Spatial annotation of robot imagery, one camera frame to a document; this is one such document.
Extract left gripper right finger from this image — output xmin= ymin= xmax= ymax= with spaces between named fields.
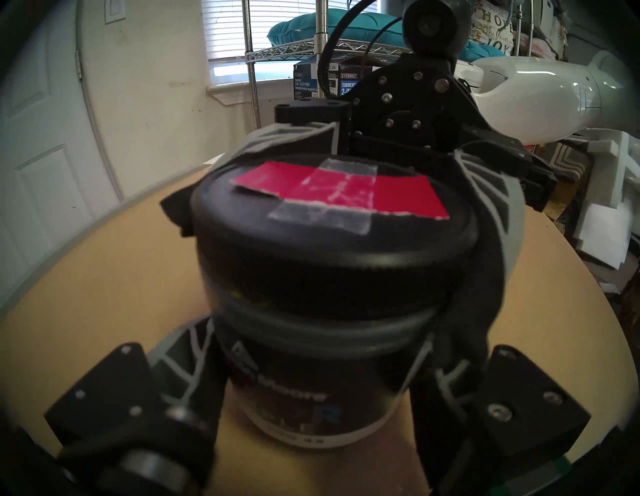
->
xmin=410 ymin=346 xmax=591 ymax=496

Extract white panel door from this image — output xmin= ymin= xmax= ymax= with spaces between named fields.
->
xmin=0 ymin=0 xmax=123 ymax=301

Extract teal tufted cushion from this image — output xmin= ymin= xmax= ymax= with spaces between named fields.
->
xmin=267 ymin=10 xmax=506 ymax=63

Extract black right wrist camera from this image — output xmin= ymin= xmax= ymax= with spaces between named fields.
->
xmin=402 ymin=0 xmax=473 ymax=58

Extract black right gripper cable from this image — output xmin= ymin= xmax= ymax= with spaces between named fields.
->
xmin=317 ymin=0 xmax=408 ymax=101

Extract white foam block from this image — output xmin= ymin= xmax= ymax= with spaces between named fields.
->
xmin=572 ymin=132 xmax=640 ymax=268

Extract utility pump box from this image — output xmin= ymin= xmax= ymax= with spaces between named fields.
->
xmin=292 ymin=56 xmax=381 ymax=101

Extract black lid with red tape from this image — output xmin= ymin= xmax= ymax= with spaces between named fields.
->
xmin=190 ymin=155 xmax=481 ymax=321

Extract white window blinds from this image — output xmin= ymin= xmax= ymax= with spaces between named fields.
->
xmin=201 ymin=0 xmax=321 ymax=63

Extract chrome wire shelf rack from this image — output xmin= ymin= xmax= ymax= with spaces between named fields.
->
xmin=242 ymin=0 xmax=531 ymax=131

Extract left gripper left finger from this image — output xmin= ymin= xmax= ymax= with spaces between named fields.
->
xmin=45 ymin=320 xmax=226 ymax=496

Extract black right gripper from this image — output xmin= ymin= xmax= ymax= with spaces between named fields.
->
xmin=160 ymin=55 xmax=558 ymax=371

